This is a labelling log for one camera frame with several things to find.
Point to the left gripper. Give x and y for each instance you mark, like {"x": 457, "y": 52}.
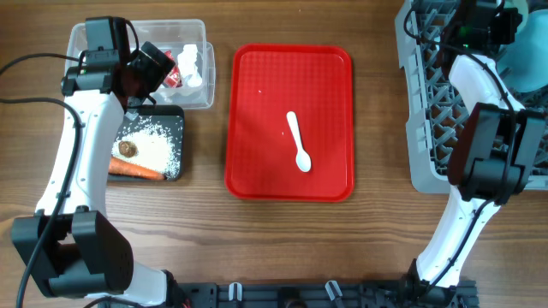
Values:
{"x": 157, "y": 73}

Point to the red snack wrapper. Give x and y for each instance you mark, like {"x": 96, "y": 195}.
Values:
{"x": 173, "y": 79}

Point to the white tissue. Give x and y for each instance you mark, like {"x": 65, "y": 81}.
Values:
{"x": 189, "y": 66}

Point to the white rice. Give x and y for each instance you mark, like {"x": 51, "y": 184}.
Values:
{"x": 154, "y": 149}

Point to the brown mushroom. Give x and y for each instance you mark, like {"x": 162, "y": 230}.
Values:
{"x": 127, "y": 148}

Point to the orange carrot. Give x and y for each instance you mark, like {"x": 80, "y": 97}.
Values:
{"x": 119, "y": 167}

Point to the white plastic spoon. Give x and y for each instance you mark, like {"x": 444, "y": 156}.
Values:
{"x": 302, "y": 158}

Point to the light blue plate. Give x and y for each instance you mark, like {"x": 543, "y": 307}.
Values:
{"x": 526, "y": 58}

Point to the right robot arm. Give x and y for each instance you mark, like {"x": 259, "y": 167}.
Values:
{"x": 493, "y": 156}

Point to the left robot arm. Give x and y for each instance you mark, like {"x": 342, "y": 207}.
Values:
{"x": 69, "y": 247}

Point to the grey dishwasher rack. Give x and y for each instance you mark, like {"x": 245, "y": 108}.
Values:
{"x": 437, "y": 114}

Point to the clear plastic bin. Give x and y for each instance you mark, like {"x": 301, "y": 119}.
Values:
{"x": 164, "y": 34}

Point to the black plastic tray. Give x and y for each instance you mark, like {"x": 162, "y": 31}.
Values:
{"x": 171, "y": 120}

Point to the red serving tray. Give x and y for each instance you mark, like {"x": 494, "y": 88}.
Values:
{"x": 268, "y": 81}

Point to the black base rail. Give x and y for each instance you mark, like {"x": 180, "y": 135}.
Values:
{"x": 368, "y": 294}

